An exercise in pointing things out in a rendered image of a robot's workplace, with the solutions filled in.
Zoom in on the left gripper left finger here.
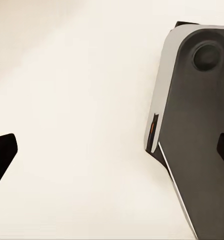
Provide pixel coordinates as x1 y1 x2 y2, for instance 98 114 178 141
0 133 18 180

